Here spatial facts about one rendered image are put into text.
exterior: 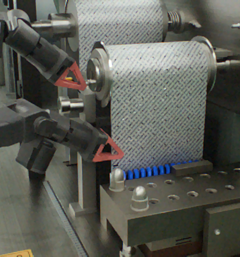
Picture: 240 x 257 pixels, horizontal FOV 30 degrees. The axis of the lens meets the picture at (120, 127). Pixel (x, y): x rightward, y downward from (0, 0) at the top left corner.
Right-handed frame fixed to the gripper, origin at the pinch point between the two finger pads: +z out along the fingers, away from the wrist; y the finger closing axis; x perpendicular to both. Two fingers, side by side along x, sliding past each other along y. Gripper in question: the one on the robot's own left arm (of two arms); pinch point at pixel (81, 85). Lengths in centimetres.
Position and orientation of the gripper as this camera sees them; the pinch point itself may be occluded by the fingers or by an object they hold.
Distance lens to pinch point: 102.2
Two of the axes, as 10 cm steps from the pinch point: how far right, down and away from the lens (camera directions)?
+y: 4.0, 3.8, -8.3
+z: 6.6, 5.1, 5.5
